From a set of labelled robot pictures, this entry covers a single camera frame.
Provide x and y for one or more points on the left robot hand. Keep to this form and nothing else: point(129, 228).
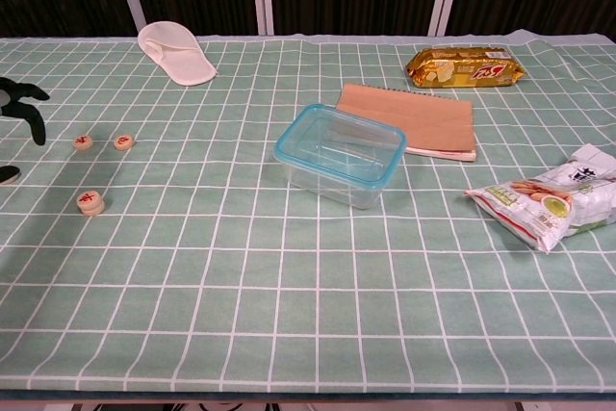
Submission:
point(29, 92)

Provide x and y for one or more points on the white snack bag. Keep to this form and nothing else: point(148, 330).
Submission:
point(539, 204)

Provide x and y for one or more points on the white disposable slipper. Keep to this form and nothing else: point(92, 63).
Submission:
point(183, 59)

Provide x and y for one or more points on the brown kraft spiral notebook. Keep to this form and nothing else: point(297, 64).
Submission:
point(428, 117)

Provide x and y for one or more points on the gold biscuit pack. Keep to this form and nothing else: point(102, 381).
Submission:
point(462, 69)

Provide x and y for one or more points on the green grid tablecloth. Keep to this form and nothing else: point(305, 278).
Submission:
point(308, 295)

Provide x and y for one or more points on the clear container with blue rim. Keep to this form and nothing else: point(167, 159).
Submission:
point(332, 177)

